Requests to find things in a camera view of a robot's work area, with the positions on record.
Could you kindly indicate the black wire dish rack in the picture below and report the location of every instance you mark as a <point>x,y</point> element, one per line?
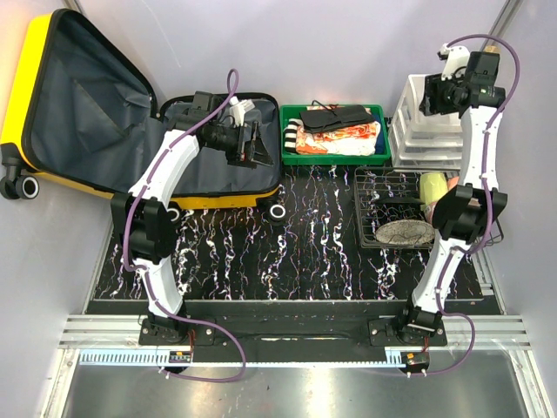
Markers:
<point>391,204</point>

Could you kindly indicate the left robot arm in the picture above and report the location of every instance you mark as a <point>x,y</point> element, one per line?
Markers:
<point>143,217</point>

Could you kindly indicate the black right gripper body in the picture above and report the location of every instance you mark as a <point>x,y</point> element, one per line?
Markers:
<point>444,91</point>

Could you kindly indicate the orange bunny pattern garment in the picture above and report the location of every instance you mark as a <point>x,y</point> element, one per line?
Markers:
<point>309,144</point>

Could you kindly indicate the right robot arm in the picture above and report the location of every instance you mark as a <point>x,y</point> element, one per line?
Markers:
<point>425,308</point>

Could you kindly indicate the black roll-up pouch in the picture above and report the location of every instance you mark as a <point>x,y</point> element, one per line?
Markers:
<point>325,120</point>

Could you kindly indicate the orange floral pattern cloth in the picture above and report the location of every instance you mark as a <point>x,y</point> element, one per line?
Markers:
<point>353,121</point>

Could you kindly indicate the pink skull pattern cup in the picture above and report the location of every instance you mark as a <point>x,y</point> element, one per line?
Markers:
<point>429,212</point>

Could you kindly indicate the white drawer organizer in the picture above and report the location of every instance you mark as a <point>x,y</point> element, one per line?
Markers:
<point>419,143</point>

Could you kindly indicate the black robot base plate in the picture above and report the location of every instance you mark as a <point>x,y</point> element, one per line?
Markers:
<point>236,352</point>

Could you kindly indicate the green plastic tray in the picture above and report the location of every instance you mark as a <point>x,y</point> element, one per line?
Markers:
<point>292,111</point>

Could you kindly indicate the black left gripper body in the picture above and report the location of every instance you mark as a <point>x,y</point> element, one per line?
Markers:
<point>231,141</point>

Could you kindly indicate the navy blue garment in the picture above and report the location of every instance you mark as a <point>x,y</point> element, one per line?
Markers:
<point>381,145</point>

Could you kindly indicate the yellow Pikachu suitcase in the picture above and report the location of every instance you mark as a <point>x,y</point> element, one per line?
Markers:
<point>82,114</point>

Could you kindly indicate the pink marbled cup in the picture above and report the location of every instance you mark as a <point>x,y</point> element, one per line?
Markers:
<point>452,182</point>

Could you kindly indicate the black white striped garment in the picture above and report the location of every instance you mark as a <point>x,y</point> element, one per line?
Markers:
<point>290,133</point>

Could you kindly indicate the speckled grey plate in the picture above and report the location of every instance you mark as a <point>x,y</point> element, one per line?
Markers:
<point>405,232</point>

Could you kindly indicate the pale green faceted cup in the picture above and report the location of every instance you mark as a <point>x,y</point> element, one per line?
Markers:
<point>432,187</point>

